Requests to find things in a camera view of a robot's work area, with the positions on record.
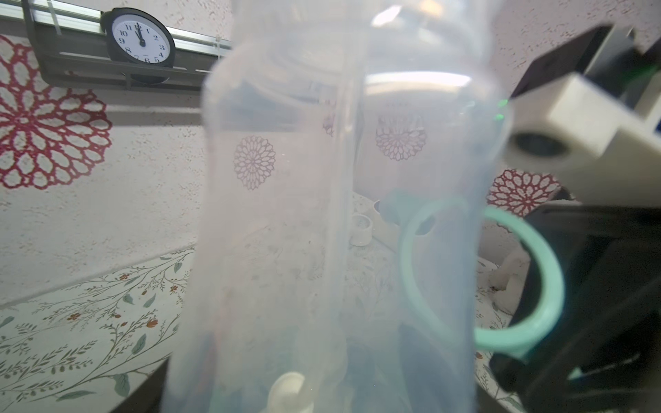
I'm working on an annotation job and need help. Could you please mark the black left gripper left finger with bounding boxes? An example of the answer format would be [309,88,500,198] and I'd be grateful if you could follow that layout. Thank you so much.
[111,359,169,413]

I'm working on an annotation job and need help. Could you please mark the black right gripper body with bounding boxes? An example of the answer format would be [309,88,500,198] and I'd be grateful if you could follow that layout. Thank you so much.
[490,201,660,412]

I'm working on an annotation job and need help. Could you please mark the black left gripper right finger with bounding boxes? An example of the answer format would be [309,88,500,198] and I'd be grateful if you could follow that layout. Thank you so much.
[476,385,510,413]

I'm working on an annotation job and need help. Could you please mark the clear baby bottle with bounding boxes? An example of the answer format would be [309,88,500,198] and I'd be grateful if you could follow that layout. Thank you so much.
[161,1,507,412]

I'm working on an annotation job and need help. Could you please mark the grey white plush toy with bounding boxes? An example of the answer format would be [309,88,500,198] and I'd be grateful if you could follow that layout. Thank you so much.
[488,246,531,315]

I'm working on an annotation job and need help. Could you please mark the black alarm clock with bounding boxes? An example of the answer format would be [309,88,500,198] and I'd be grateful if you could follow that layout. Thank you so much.
[100,8,176,69]

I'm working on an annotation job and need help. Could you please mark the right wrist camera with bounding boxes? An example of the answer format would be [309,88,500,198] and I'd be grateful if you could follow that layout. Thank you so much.
[504,24,660,208]

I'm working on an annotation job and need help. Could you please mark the grey wall shelf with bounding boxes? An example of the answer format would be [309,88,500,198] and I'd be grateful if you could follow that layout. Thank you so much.
[1,1,231,95]

